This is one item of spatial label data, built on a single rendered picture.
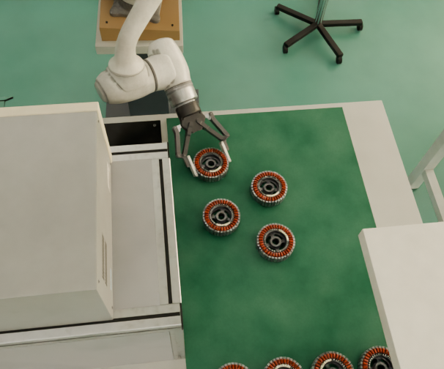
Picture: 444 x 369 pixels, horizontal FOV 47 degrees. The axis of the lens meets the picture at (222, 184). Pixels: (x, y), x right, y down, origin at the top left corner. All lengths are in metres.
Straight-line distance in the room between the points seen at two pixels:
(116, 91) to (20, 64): 1.56
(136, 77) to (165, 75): 0.10
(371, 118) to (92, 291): 1.23
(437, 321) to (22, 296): 0.75
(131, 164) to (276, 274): 0.55
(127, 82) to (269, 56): 1.58
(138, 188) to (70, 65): 1.84
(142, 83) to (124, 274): 0.64
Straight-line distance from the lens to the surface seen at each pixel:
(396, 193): 1.71
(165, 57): 1.58
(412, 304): 1.07
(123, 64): 1.50
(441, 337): 1.07
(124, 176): 1.20
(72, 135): 1.03
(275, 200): 1.56
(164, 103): 2.32
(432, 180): 2.48
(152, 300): 1.08
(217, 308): 1.45
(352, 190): 1.67
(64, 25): 3.17
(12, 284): 0.92
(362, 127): 1.82
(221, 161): 1.60
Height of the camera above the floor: 2.15
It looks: 61 degrees down
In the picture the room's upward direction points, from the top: 6 degrees clockwise
